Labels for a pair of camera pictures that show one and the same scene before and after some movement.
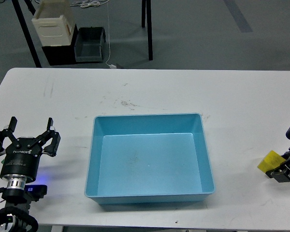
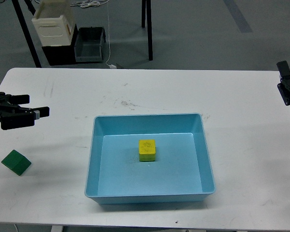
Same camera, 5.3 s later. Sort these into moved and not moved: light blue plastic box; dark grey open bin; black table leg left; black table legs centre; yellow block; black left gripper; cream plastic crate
Moved: yellow block; black left gripper
Not moved: dark grey open bin; black table leg left; black table legs centre; cream plastic crate; light blue plastic box
